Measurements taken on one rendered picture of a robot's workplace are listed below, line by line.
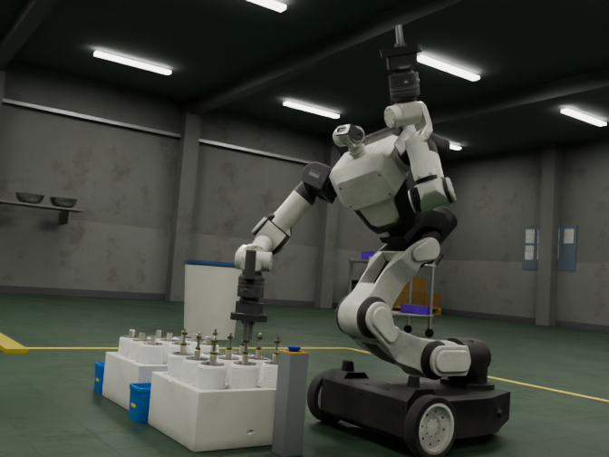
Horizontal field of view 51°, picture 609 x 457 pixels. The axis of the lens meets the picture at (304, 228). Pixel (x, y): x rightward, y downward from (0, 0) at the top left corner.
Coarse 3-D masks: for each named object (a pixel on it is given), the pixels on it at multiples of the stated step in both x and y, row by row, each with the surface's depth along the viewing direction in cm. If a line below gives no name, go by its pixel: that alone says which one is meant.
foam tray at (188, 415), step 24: (168, 384) 212; (192, 384) 205; (168, 408) 210; (192, 408) 195; (216, 408) 195; (240, 408) 200; (264, 408) 205; (168, 432) 208; (192, 432) 193; (216, 432) 195; (240, 432) 200; (264, 432) 205
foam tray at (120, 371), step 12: (108, 360) 265; (120, 360) 253; (132, 360) 249; (108, 372) 263; (120, 372) 252; (132, 372) 241; (144, 372) 238; (108, 384) 262; (120, 384) 251; (108, 396) 260; (120, 396) 249
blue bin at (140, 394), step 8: (136, 384) 233; (144, 384) 235; (136, 392) 226; (144, 392) 224; (136, 400) 226; (144, 400) 225; (136, 408) 225; (144, 408) 225; (136, 416) 224; (144, 416) 225
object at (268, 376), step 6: (264, 366) 214; (270, 366) 212; (276, 366) 212; (264, 372) 213; (270, 372) 212; (276, 372) 212; (264, 378) 213; (270, 378) 212; (276, 378) 212; (264, 384) 213; (270, 384) 212
